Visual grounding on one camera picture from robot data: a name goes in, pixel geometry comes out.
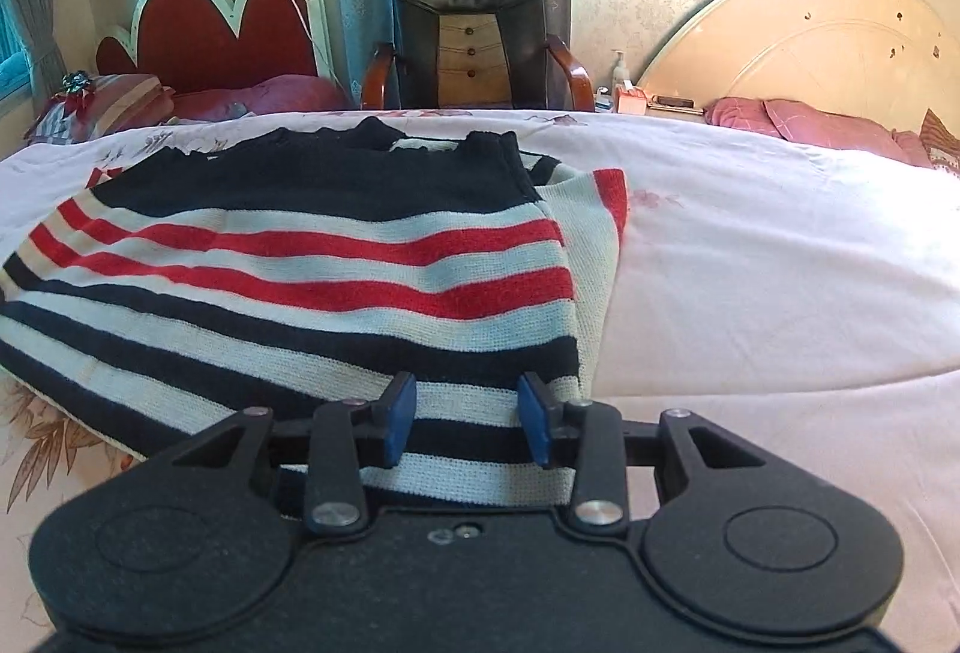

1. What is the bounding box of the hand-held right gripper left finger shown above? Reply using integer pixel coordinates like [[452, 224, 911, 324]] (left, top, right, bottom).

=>
[[161, 372, 418, 538]]

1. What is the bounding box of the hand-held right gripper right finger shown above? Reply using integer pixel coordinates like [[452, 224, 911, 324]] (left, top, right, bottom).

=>
[[517, 372, 781, 538]]

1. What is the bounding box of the striped knit sweater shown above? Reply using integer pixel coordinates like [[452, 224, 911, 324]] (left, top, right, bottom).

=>
[[0, 117, 629, 523]]

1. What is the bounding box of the floral bed cover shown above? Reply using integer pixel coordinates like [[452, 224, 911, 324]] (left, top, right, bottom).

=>
[[0, 107, 960, 631]]

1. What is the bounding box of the maroon pillow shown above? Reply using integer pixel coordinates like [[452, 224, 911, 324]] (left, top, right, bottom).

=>
[[169, 74, 350, 122]]

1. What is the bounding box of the pink pillow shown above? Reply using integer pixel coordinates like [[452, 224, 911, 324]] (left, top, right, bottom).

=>
[[705, 97, 902, 164]]

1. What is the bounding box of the striped patterned pillow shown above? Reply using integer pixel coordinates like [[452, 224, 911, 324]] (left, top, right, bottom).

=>
[[26, 72, 178, 146]]

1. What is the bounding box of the red heart-shaped headboard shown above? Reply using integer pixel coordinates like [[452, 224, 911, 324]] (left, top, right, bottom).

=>
[[96, 0, 335, 97]]

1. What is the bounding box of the cream round headboard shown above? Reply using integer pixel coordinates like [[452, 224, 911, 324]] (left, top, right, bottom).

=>
[[636, 0, 960, 134]]

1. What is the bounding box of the brown patterned pillow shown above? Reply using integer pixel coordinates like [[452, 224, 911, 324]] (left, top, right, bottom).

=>
[[919, 108, 960, 176]]

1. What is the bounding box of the side window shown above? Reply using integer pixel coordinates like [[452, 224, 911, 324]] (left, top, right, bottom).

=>
[[0, 0, 35, 116]]

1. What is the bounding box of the thin white headboard cord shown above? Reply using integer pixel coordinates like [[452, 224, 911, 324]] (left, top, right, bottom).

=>
[[283, 0, 335, 76]]

